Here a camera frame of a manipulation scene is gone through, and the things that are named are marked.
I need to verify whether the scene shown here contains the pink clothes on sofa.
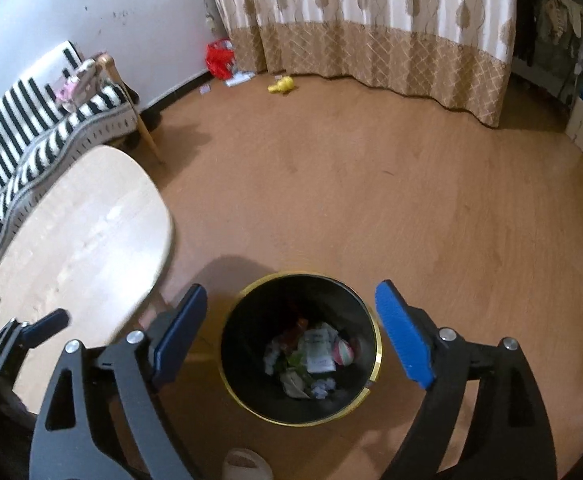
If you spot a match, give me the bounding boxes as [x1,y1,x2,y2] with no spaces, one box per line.
[54,58,100,113]

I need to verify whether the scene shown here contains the beige patterned curtain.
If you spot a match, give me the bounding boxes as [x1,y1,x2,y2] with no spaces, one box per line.
[215,0,516,127]

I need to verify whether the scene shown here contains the white paper on floor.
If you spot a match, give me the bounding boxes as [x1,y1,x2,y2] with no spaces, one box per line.
[225,72,256,88]

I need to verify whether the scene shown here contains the red plastic bag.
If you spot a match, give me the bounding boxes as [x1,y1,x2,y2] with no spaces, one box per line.
[204,38,235,80]

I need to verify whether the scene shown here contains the cardboard box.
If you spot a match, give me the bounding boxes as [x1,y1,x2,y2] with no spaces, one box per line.
[566,98,583,152]

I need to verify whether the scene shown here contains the black round trash bin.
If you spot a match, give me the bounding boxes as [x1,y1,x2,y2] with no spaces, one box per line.
[220,273,383,428]

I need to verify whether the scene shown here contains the white crumpled paper trash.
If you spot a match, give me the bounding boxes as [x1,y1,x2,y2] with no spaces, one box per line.
[303,323,338,374]

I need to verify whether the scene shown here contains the wooden stick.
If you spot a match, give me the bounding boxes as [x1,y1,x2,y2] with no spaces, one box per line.
[96,52,164,164]

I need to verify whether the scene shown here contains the white slipper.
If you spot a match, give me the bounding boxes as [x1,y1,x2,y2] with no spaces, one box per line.
[222,448,274,480]

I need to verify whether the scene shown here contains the yellow toy on floor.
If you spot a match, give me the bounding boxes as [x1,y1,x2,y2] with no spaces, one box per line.
[267,76,296,94]

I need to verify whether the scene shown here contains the black white striped sofa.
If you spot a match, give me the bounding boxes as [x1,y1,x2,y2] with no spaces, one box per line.
[0,41,136,260]

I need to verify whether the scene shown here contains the hanging white clothes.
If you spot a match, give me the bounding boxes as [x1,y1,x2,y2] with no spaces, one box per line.
[543,0,583,76]

